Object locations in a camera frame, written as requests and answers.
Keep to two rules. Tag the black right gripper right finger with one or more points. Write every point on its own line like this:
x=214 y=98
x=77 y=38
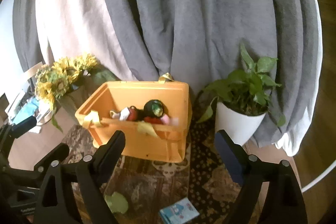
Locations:
x=284 y=201

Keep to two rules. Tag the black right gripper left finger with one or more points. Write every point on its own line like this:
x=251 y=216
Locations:
x=91 y=174

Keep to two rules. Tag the black red plush mouse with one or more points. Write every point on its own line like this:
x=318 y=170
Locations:
x=133 y=114

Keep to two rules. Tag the green dotted black pouch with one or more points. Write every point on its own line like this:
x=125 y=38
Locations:
x=154 y=109

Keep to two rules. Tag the pink makeup sponge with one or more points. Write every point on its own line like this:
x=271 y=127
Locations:
x=170 y=121

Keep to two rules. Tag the light green soft sponge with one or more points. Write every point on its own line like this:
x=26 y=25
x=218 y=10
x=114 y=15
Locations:
x=117 y=203

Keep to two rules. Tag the patterned brown rug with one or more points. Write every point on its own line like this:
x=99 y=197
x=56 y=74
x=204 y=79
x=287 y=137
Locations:
x=149 y=186

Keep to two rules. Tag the grey ribbed vase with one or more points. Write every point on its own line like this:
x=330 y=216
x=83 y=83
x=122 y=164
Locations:
x=73 y=100

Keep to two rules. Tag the orange plastic storage box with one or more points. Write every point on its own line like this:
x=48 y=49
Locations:
x=150 y=139

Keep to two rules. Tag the blue cloth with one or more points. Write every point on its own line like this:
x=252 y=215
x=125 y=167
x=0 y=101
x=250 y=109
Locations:
x=28 y=109

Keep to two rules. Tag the white plant pot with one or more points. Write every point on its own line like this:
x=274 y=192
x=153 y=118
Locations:
x=239 y=127

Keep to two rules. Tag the sunflower bouquet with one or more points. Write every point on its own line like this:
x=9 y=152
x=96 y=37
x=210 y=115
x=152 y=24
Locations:
x=68 y=74

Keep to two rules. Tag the blue white tissue pack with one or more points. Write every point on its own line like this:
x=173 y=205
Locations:
x=179 y=212

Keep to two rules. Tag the green potted plant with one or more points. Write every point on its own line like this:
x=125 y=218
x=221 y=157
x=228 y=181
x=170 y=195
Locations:
x=246 y=91

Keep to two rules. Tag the grey curtain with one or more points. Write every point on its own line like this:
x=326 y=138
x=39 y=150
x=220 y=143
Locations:
x=196 y=41

